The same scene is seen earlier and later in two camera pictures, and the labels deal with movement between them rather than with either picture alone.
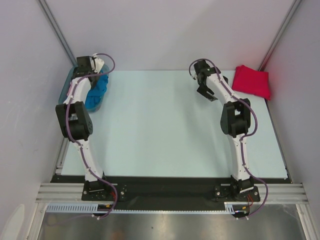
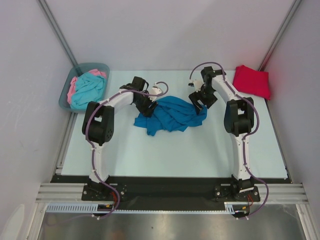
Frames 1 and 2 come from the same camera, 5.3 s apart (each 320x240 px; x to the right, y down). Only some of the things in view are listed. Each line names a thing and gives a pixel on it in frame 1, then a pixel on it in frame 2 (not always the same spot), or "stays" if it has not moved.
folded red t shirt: [246, 79] stays
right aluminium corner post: [279, 35] stays
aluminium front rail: [285, 193] stays
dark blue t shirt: [95, 95] -> [172, 113]
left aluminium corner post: [58, 32] stays
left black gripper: [94, 82] -> [146, 111]
